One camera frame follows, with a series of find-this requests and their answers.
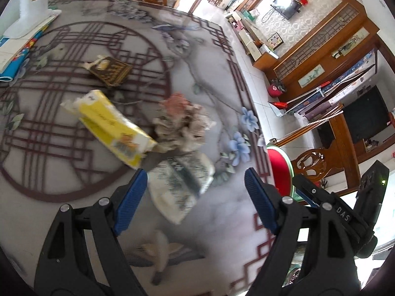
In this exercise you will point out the red flower pot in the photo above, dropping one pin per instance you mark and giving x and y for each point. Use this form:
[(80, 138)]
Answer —
[(275, 89)]

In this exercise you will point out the white lamp base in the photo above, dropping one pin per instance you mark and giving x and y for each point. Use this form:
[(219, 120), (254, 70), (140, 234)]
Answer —
[(27, 18)]

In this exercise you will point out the white printed tissue packet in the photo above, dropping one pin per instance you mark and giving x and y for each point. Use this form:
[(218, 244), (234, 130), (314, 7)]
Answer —
[(179, 185)]

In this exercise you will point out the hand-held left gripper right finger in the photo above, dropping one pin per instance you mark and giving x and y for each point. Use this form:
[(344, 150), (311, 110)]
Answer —
[(260, 200)]

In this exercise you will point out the yellow tissue packet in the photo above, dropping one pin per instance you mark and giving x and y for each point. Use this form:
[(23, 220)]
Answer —
[(111, 123)]

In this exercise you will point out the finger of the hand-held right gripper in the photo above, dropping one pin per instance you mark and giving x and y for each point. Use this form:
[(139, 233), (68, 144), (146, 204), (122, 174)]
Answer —
[(311, 189)]

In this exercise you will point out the wall mounted monitor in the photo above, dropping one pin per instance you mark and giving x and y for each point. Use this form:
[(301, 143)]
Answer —
[(285, 3)]

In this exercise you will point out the framed geometric picture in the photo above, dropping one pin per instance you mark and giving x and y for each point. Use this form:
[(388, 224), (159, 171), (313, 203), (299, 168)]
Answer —
[(275, 40)]

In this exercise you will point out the large black television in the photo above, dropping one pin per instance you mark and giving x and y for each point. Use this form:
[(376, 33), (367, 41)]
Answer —
[(367, 117)]

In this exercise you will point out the red round stool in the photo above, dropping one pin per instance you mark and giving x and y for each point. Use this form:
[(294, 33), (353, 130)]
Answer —
[(277, 166)]

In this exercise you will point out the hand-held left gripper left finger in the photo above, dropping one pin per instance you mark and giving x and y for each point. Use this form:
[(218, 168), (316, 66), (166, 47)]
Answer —
[(131, 202)]

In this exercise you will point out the carved wooden chair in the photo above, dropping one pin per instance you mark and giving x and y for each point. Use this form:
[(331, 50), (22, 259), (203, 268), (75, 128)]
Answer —
[(317, 163)]

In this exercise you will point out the crumpled paper pile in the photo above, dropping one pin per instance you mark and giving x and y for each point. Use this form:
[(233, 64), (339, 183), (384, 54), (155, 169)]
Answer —
[(182, 123)]

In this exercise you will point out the long printed flat box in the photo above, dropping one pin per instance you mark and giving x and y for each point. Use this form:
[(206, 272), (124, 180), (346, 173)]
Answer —
[(339, 83)]

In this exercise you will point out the wooden wall cabinet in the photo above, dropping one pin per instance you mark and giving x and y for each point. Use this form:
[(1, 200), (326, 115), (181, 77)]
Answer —
[(339, 37)]

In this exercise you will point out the brown patterned box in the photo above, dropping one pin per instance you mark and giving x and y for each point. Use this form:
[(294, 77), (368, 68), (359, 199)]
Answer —
[(111, 71)]

